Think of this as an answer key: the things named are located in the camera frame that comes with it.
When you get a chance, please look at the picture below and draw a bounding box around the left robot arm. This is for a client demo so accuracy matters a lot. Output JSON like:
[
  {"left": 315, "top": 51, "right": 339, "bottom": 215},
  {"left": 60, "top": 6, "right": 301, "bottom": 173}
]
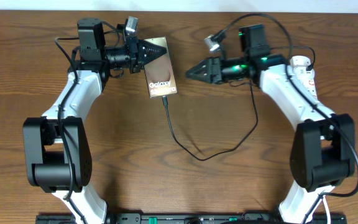
[{"left": 22, "top": 17, "right": 167, "bottom": 223}]

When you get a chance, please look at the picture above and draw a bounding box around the Galaxy smartphone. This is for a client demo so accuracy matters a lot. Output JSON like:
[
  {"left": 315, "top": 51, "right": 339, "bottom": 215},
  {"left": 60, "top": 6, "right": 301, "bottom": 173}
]
[{"left": 144, "top": 37, "right": 178, "bottom": 98}]

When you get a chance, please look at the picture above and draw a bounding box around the white charger adapter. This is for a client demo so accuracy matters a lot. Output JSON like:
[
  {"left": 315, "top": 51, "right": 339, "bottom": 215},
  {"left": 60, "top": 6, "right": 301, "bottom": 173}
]
[{"left": 290, "top": 55, "right": 314, "bottom": 81}]

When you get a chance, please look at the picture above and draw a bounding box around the black charger cable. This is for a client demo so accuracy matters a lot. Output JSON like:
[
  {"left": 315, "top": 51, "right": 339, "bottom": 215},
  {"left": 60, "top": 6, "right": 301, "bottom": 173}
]
[{"left": 162, "top": 46, "right": 316, "bottom": 162}]

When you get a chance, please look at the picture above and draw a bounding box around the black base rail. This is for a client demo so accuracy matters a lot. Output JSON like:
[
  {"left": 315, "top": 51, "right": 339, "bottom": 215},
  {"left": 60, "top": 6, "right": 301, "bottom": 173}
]
[{"left": 34, "top": 212, "right": 347, "bottom": 224}]

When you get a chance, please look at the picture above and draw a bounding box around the white power strip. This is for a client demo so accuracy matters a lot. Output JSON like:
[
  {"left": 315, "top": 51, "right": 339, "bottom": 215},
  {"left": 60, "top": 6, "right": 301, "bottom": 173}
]
[{"left": 290, "top": 55, "right": 318, "bottom": 99}]

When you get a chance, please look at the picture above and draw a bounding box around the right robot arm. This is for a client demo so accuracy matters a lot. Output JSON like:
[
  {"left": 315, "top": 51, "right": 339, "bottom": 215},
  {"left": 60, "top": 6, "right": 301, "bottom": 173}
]
[{"left": 186, "top": 24, "right": 358, "bottom": 223}]

